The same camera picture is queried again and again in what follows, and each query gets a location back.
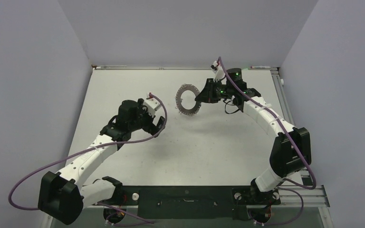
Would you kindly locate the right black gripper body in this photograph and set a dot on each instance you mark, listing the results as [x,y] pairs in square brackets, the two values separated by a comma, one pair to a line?
[226,90]

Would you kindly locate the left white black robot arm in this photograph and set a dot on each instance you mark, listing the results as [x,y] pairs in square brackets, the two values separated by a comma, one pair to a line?
[108,141]

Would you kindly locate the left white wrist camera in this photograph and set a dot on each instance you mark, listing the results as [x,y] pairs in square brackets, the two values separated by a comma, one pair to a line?
[152,104]

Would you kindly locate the large silver metal keyring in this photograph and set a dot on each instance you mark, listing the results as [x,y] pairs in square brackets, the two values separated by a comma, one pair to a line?
[179,101]

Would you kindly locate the red white marker pen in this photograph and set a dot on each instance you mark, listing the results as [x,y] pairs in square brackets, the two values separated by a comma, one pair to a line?
[260,67]

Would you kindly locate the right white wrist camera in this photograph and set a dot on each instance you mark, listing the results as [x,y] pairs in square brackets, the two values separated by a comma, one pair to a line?
[218,71]

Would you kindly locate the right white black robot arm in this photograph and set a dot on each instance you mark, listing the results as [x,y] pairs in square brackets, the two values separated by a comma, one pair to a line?
[291,150]

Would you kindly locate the back aluminium rail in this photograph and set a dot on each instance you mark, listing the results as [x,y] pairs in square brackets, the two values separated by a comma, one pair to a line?
[167,68]

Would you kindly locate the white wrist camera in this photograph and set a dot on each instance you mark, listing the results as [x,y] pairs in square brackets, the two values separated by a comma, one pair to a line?
[152,104]
[218,71]

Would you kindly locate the right aluminium side rail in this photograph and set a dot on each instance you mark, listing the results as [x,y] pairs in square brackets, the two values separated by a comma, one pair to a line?
[279,84]

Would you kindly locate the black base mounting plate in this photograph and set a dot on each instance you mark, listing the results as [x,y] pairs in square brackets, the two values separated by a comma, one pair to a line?
[191,202]

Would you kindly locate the front aluminium frame rail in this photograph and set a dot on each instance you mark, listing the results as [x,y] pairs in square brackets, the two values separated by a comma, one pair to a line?
[318,196]

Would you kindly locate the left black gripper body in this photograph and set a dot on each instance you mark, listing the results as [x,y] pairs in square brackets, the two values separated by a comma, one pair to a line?
[143,118]

